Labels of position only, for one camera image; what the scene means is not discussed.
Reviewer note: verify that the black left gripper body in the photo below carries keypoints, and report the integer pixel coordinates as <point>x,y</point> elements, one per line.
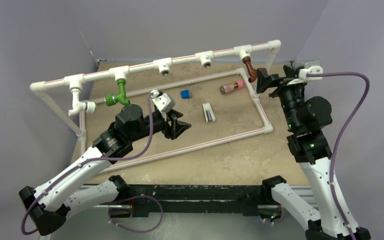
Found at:
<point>168,130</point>

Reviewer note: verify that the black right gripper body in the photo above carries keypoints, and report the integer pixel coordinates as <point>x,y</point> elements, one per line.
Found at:
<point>281,82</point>

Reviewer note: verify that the brown water faucet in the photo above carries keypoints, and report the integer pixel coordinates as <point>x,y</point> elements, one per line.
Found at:
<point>252,72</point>

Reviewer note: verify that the white PVC pipe frame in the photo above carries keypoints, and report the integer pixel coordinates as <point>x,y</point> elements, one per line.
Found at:
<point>75,118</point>

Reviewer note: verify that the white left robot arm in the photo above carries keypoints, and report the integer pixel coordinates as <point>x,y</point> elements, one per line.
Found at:
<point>49,205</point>

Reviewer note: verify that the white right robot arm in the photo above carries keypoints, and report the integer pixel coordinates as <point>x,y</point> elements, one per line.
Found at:
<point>331,219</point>

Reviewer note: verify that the green water faucet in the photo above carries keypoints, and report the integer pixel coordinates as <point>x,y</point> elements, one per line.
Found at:
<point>118,98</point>

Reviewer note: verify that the white water faucet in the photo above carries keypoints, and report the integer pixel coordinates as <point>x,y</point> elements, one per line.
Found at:
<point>79,106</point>

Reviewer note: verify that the white stapler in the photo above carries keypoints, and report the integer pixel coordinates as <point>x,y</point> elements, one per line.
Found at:
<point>208,113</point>

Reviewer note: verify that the blue cube block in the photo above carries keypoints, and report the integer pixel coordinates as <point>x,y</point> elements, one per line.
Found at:
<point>186,94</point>

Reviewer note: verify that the pink capped colourful can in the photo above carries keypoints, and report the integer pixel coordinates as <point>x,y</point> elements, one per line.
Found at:
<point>231,87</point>

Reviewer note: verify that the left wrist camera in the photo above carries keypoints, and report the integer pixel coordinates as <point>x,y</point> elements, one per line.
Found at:
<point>163,102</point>

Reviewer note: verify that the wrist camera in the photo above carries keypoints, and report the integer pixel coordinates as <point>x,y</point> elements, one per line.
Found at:
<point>309,71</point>
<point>163,102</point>

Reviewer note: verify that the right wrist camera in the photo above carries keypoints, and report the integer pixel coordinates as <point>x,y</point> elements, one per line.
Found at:
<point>309,71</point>

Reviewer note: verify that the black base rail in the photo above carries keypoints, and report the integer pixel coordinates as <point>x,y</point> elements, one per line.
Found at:
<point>247,200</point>

